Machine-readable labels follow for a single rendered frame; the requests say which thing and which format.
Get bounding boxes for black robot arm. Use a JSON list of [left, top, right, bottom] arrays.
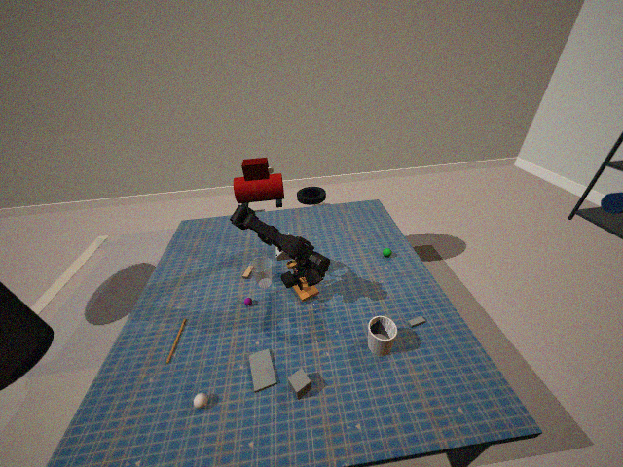
[[230, 205, 330, 286]]

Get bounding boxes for brown open cylinder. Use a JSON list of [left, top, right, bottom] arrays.
[[368, 316, 397, 356]]

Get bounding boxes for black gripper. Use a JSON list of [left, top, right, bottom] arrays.
[[281, 262, 311, 289]]

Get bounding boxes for grey ball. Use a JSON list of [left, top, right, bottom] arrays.
[[194, 392, 208, 409]]

